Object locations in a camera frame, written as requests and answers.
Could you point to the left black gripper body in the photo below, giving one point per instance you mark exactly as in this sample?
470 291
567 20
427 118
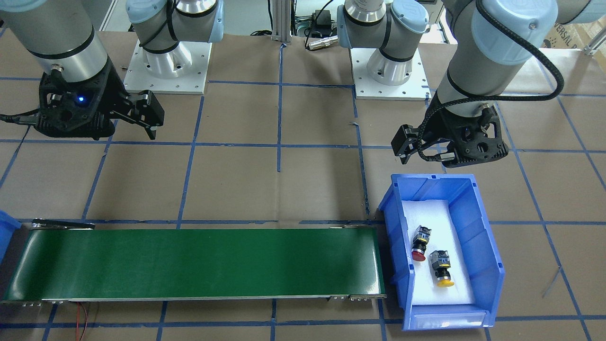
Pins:
439 126

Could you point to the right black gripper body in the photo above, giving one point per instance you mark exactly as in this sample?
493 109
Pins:
112 93

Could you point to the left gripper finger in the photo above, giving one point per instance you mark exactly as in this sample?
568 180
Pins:
406 152
406 134

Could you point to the red push button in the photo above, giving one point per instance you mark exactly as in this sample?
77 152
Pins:
419 243

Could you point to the yellow push button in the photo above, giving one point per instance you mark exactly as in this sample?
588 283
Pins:
440 263

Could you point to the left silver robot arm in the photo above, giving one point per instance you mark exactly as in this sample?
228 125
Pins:
494 40

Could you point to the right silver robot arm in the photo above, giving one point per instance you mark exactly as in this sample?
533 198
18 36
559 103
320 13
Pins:
61 36

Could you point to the blue source bin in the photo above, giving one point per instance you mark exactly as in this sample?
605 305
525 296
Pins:
451 206

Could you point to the blue target bin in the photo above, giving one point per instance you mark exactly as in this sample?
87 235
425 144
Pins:
8 226

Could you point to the green conveyor belt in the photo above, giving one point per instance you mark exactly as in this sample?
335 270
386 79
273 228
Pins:
85 265

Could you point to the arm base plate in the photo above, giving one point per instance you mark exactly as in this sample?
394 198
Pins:
390 71
180 71

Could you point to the aluminium frame post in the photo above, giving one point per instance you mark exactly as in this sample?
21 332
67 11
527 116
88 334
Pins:
282 13

